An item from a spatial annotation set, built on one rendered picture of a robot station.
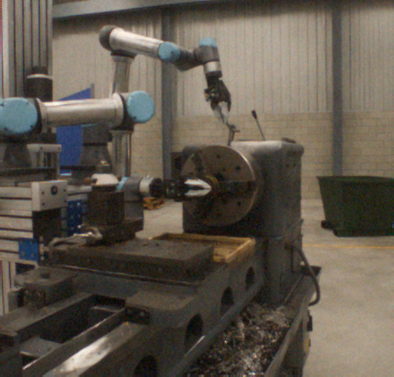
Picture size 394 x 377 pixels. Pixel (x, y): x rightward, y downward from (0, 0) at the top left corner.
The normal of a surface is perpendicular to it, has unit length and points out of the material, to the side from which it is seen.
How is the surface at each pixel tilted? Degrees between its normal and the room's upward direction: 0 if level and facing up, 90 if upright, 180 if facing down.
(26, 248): 90
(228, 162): 90
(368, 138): 90
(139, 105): 89
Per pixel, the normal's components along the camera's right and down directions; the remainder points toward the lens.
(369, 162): -0.23, 0.05
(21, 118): 0.43, 0.06
